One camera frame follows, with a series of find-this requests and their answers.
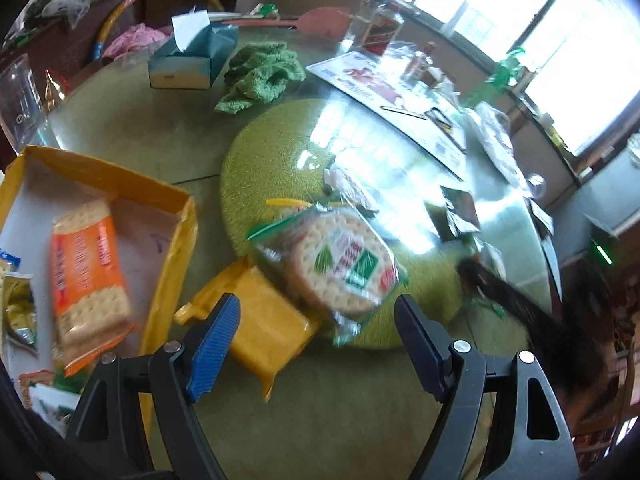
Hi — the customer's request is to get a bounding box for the green towel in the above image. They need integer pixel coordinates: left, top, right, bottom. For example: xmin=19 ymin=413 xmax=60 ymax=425
xmin=215 ymin=41 xmax=307 ymax=115

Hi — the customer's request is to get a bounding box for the clear plastic container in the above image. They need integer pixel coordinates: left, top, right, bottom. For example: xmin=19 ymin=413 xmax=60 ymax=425
xmin=0 ymin=52 xmax=46 ymax=156

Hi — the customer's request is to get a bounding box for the bright window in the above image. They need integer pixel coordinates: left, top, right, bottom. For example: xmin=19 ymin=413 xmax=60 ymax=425
xmin=385 ymin=0 xmax=640 ymax=156

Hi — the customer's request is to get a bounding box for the teal tissue box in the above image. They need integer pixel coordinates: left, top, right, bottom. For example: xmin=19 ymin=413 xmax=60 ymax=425
xmin=147 ymin=10 xmax=240 ymax=91

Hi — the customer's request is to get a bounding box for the round glass-top table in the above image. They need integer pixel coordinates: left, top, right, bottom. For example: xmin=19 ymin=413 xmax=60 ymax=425
xmin=0 ymin=25 xmax=566 ymax=480

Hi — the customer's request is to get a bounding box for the orange cracker packet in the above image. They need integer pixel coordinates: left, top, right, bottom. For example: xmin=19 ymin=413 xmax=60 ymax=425
xmin=50 ymin=199 xmax=136 ymax=378

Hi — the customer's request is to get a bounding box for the small clear liquor bottle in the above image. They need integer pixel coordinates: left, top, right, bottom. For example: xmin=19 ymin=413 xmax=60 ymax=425
xmin=402 ymin=42 xmax=438 ymax=86

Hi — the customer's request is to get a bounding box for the clear drinking glass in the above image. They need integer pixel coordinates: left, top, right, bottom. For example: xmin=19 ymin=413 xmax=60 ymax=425
xmin=345 ymin=0 xmax=381 ymax=46

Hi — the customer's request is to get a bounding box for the red fly swatter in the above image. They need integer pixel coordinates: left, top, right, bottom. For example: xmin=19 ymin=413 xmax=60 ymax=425
xmin=210 ymin=6 xmax=353 ymax=41

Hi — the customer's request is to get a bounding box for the clear plastic bag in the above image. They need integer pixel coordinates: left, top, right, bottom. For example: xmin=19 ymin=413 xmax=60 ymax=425
xmin=465 ymin=102 xmax=526 ymax=186

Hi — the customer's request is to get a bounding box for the pink cloth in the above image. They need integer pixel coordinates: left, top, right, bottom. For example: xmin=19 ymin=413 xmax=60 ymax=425
xmin=102 ymin=25 xmax=168 ymax=58

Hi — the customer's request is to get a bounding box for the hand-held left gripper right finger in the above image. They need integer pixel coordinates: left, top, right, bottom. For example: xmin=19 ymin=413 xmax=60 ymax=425
xmin=393 ymin=294 xmax=581 ymax=480

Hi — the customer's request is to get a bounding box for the black pen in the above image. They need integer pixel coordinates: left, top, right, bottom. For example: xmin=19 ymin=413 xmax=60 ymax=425
xmin=380 ymin=105 xmax=428 ymax=121

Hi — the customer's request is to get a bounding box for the white plastic bag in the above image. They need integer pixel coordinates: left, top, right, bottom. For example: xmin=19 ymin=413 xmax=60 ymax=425
xmin=42 ymin=0 xmax=91 ymax=28

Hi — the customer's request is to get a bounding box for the dark brown snack packet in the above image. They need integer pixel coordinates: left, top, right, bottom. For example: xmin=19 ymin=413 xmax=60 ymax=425
xmin=424 ymin=185 xmax=482 ymax=243

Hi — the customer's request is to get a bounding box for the blue white snack packet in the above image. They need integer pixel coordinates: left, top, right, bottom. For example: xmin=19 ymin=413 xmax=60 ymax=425
xmin=0 ymin=247 xmax=23 ymax=276

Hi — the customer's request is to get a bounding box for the yellow green snack packet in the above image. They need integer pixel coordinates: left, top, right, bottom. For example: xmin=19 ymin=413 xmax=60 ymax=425
xmin=0 ymin=272 xmax=40 ymax=358

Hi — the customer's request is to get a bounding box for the printed paper sheet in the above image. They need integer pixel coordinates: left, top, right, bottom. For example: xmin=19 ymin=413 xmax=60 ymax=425
xmin=306 ymin=51 xmax=468 ymax=181

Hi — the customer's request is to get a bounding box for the clear wrapped snack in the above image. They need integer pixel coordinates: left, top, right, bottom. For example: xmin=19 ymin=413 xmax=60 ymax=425
xmin=322 ymin=167 xmax=381 ymax=213

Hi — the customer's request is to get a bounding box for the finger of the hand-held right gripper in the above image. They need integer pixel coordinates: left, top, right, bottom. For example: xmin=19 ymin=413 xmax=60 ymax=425
xmin=456 ymin=256 xmax=601 ymax=391

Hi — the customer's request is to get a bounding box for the round cracker packet green label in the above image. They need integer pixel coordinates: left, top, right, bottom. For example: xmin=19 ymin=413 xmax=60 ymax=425
xmin=247 ymin=199 xmax=411 ymax=348

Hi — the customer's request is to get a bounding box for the yellow cardboard box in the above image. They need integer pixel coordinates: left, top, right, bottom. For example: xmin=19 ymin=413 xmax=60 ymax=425
xmin=0 ymin=145 xmax=199 ymax=448

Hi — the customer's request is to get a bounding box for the red label liquor bottle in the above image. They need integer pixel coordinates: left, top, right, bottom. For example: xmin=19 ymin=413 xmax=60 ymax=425
xmin=361 ymin=2 xmax=406 ymax=58

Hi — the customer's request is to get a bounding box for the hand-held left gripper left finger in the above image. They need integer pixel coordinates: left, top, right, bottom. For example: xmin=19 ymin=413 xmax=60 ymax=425
xmin=64 ymin=292 xmax=242 ymax=480

